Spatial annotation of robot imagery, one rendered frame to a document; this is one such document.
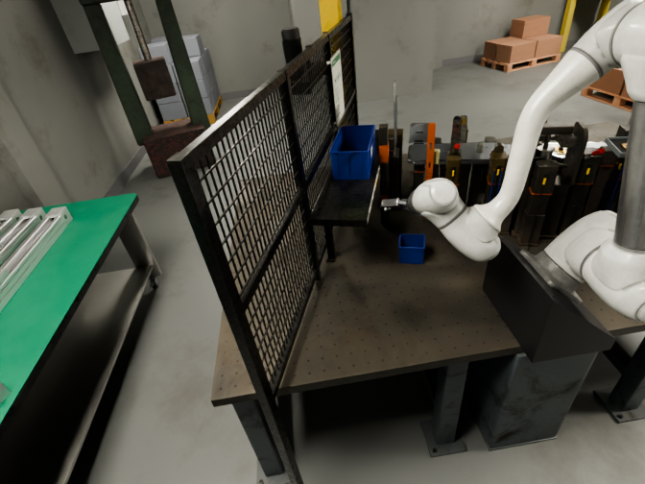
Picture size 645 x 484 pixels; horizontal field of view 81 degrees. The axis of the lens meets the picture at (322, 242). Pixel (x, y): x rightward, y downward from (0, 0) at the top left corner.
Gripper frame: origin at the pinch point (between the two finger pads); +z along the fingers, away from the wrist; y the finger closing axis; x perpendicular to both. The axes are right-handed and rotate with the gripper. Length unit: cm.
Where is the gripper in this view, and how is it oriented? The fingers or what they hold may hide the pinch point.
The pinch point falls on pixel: (403, 208)
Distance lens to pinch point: 145.7
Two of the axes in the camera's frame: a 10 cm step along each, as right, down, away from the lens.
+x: 1.3, -9.9, 0.2
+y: 9.9, 1.3, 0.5
